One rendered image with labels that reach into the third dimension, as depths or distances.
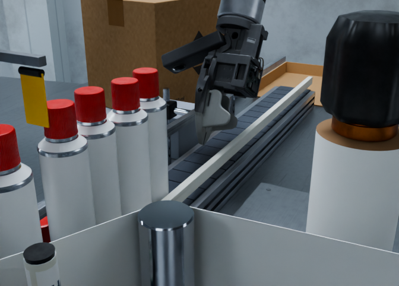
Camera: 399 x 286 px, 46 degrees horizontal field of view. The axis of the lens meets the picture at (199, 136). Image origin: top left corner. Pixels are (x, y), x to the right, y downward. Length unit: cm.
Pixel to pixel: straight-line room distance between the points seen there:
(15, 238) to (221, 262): 20
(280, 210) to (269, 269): 36
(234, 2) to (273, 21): 188
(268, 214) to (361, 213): 24
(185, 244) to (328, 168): 19
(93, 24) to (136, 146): 65
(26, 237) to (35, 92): 14
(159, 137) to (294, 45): 210
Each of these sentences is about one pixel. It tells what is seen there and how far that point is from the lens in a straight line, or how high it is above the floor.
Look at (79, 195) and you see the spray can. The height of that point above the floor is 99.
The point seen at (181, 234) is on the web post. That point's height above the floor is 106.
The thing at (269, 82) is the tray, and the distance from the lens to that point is 148.
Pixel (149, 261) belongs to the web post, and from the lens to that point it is 32.
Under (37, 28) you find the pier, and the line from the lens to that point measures 305.
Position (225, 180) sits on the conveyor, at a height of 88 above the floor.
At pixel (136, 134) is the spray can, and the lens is 57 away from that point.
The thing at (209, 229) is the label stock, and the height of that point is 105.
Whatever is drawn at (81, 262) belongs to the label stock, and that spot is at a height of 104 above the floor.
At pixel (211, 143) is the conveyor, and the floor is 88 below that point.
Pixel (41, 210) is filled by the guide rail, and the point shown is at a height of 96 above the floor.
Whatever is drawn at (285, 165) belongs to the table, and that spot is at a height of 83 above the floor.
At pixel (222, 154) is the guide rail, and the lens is 77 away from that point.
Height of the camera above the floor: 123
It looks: 22 degrees down
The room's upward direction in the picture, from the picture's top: straight up
